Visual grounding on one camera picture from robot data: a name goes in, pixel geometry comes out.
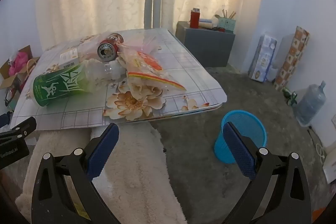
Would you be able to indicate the teal utensil holder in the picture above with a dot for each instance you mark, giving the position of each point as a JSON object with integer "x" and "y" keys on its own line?
{"x": 227, "y": 24}

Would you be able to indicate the wooden chopsticks bundle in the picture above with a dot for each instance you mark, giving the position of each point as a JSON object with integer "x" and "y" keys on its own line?
{"x": 224, "y": 14}

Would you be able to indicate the blue plastic mesh basket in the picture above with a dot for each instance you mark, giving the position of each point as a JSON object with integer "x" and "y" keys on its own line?
{"x": 252, "y": 124}

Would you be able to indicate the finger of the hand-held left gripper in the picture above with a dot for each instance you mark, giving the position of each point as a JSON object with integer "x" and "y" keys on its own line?
{"x": 21, "y": 128}
{"x": 5, "y": 119}

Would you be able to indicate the small white yellow carton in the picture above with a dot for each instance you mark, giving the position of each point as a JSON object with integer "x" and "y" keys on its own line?
{"x": 68, "y": 58}

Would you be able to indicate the cardboard box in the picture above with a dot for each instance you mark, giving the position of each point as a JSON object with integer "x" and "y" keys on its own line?
{"x": 15, "y": 79}

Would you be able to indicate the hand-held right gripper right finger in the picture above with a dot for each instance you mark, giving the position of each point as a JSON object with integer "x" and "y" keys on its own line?
{"x": 239, "y": 150}

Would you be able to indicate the tissue roll pack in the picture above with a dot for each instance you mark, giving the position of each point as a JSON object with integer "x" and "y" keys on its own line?
{"x": 262, "y": 58}

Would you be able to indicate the table with floral tablecloth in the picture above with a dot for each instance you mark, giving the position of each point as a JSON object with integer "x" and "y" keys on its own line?
{"x": 183, "y": 77}

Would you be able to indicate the red thermos flask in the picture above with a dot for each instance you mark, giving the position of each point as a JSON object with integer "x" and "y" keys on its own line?
{"x": 194, "y": 19}

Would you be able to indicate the large clear water jug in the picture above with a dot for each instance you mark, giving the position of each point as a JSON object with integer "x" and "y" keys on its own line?
{"x": 311, "y": 106}

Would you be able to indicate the blue white small box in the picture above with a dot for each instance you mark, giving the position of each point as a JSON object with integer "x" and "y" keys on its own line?
{"x": 206, "y": 21}

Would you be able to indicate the clear printed plastic bag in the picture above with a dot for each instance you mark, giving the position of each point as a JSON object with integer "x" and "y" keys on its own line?
{"x": 78, "y": 43}

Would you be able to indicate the green label plastic bottle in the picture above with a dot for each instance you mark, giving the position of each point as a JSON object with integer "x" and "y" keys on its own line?
{"x": 57, "y": 85}

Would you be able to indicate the green glass bottle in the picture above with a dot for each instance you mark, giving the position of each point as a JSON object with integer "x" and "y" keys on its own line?
{"x": 292, "y": 100}
{"x": 286, "y": 92}

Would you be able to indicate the white fluffy trousers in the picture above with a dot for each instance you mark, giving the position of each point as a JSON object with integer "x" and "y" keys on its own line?
{"x": 136, "y": 161}

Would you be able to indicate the pink cloth item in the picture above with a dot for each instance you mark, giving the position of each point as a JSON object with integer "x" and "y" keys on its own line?
{"x": 18, "y": 62}

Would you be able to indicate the clear orange snack bag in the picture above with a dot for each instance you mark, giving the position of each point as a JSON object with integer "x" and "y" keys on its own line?
{"x": 147, "y": 66}

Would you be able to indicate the grey cabinet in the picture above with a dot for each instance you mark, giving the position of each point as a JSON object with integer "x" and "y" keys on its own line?
{"x": 204, "y": 48}

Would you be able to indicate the red drink can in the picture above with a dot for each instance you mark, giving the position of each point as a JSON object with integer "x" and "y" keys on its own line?
{"x": 107, "y": 52}

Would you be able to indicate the orange patterned rolled mat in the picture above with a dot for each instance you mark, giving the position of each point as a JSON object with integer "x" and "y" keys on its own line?
{"x": 292, "y": 56}

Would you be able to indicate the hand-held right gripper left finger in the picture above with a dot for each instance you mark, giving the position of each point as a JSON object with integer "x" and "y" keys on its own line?
{"x": 103, "y": 150}

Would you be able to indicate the white wall socket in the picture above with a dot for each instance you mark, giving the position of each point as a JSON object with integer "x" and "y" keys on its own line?
{"x": 334, "y": 123}

